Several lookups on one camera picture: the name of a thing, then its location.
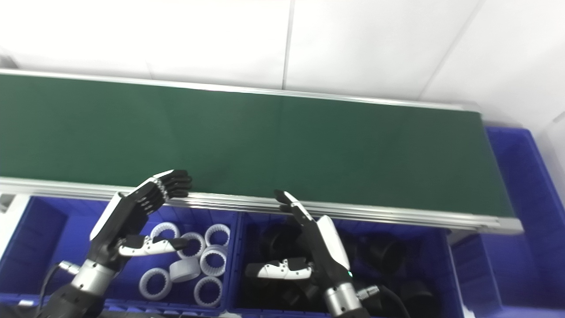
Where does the green conveyor belt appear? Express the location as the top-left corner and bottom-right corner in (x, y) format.
(0, 74), (515, 218)
(0, 68), (524, 235)

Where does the black cylindrical plastic part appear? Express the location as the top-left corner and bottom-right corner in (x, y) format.
(399, 280), (438, 318)
(260, 223), (301, 262)
(366, 238), (407, 278)

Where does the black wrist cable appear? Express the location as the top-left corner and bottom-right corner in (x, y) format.
(39, 261), (83, 310)
(357, 285), (412, 318)

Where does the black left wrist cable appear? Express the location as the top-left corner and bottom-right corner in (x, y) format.
(39, 261), (83, 310)

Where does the large empty blue bin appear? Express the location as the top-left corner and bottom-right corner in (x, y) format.
(450, 126), (565, 318)

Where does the blue bin with white rings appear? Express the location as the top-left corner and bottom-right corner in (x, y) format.
(0, 196), (239, 317)

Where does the black white robot left hand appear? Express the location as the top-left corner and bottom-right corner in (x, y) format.
(88, 169), (193, 271)

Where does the white toothed plastic ring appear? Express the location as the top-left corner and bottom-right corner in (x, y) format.
(205, 224), (231, 247)
(139, 268), (172, 301)
(169, 258), (202, 283)
(150, 222), (181, 242)
(200, 245), (228, 277)
(177, 232), (207, 260)
(194, 276), (223, 308)

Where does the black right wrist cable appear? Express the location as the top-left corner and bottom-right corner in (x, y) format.
(357, 285), (412, 318)

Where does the blue bin with black parts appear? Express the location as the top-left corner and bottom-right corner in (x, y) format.
(227, 211), (465, 318)

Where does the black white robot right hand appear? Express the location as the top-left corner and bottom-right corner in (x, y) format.
(245, 190), (353, 293)

